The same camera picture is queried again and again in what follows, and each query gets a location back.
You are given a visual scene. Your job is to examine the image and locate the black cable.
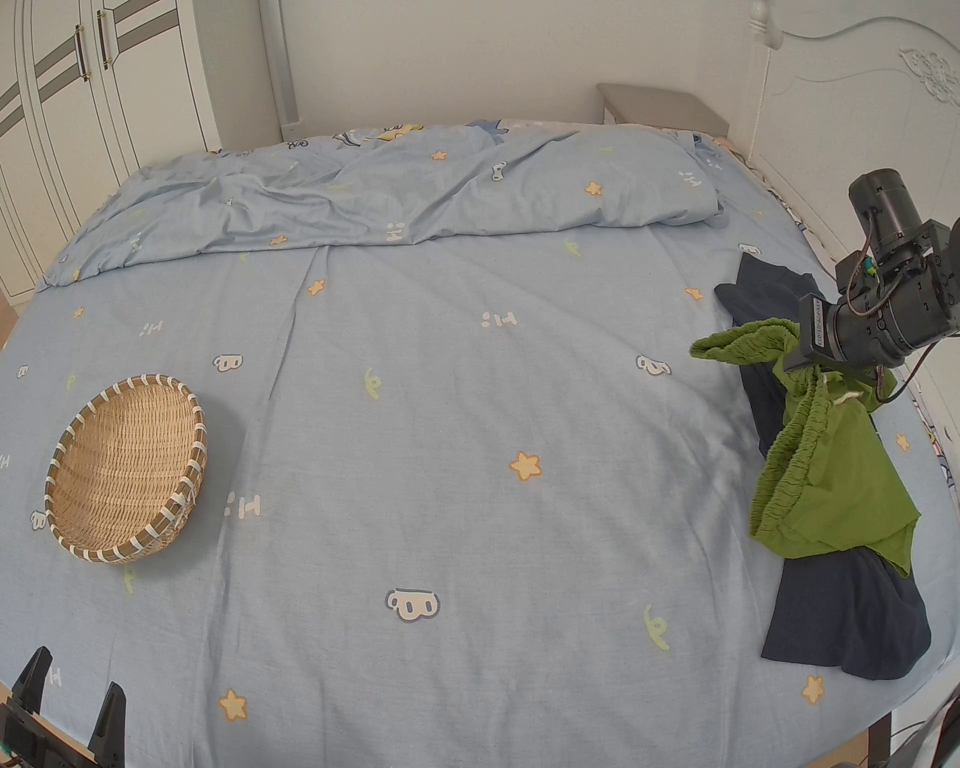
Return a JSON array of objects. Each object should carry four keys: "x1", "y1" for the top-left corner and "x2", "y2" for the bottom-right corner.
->
[{"x1": 872, "y1": 337, "x2": 939, "y2": 406}]

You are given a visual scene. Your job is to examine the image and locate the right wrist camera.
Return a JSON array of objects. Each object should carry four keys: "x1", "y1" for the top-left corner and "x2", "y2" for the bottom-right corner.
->
[{"x1": 834, "y1": 168, "x2": 954, "y2": 305}]

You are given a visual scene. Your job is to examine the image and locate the grey bedside table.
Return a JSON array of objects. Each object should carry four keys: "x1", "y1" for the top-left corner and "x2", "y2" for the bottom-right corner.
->
[{"x1": 596, "y1": 82, "x2": 730, "y2": 140}]

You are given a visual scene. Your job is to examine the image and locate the bed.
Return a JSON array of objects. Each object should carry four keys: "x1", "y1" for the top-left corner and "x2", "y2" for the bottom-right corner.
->
[{"x1": 0, "y1": 0, "x2": 960, "y2": 768}]

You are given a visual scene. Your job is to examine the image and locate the green shorts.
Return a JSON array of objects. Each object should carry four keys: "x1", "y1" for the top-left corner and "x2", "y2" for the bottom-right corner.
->
[{"x1": 690, "y1": 316, "x2": 922, "y2": 579}]

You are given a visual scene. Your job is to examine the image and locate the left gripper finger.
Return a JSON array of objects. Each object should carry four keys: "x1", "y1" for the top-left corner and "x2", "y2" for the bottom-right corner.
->
[
  {"x1": 13, "y1": 646, "x2": 54, "y2": 715},
  {"x1": 88, "y1": 681, "x2": 127, "y2": 768}
]

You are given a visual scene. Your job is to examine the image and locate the dark blue T-shirt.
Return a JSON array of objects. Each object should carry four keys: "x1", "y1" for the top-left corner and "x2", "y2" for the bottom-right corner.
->
[{"x1": 712, "y1": 251, "x2": 933, "y2": 681}]

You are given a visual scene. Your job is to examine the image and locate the pale blue quilt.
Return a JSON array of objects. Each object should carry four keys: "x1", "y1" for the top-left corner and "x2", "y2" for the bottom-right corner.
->
[{"x1": 37, "y1": 116, "x2": 732, "y2": 290}]

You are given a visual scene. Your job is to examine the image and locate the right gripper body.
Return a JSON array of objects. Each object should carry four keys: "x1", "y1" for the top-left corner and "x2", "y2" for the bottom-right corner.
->
[{"x1": 783, "y1": 281, "x2": 960, "y2": 374}]

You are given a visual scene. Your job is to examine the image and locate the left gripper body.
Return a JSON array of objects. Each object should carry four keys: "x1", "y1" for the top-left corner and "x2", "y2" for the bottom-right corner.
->
[{"x1": 0, "y1": 697, "x2": 99, "y2": 768}]

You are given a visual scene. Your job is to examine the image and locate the round woven basket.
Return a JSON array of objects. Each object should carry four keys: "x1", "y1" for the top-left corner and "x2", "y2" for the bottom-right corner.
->
[{"x1": 43, "y1": 373, "x2": 207, "y2": 567}]

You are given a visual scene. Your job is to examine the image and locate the white wardrobe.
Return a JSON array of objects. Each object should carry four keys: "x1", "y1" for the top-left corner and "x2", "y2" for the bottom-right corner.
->
[{"x1": 0, "y1": 0, "x2": 225, "y2": 305}]

